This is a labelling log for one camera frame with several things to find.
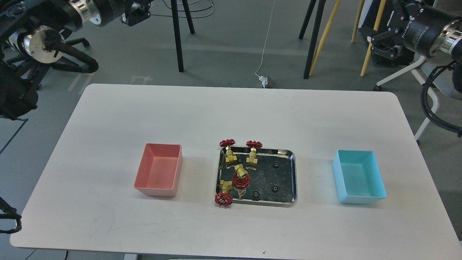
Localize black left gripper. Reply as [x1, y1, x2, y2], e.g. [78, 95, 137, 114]
[121, 0, 152, 26]

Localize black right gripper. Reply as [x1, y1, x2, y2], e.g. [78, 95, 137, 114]
[367, 0, 421, 58]

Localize brass valve red handle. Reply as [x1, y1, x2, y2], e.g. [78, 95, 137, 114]
[232, 164, 250, 188]

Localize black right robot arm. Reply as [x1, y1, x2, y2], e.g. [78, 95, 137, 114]
[359, 0, 461, 140]

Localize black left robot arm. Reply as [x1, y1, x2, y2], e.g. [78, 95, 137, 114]
[0, 0, 151, 120]

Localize blue plastic box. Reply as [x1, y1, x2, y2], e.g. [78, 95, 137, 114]
[333, 149, 387, 204]

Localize pink plastic box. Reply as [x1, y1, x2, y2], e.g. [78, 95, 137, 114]
[134, 143, 183, 197]

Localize brass valve back left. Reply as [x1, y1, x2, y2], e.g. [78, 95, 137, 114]
[219, 139, 238, 168]

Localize brass valve back right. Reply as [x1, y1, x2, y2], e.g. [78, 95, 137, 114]
[246, 140, 262, 169]

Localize small black gear front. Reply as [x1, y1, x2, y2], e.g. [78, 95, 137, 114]
[252, 191, 260, 200]

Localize brass valve front left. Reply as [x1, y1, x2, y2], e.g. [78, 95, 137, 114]
[214, 180, 233, 207]

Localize black cabinet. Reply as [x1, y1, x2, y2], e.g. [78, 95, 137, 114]
[358, 0, 415, 66]

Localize black tripod left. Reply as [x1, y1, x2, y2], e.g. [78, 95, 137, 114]
[170, 0, 195, 73]

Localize black tripod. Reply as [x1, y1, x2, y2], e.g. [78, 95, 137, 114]
[170, 0, 195, 73]
[298, 0, 326, 79]

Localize yellow wooden legs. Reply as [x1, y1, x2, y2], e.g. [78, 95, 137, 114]
[297, 0, 387, 83]

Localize white grey chair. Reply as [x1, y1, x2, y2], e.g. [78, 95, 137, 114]
[373, 54, 462, 145]

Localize black tripod right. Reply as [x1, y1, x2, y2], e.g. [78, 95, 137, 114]
[298, 0, 326, 79]

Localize black office chair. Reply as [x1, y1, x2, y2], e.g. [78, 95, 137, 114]
[5, 30, 99, 89]

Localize white power adapter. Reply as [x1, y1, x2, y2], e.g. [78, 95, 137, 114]
[258, 76, 275, 89]

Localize metal tray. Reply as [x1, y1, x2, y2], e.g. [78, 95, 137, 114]
[215, 146, 298, 207]

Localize white cable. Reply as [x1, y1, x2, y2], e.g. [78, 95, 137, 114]
[255, 0, 276, 78]

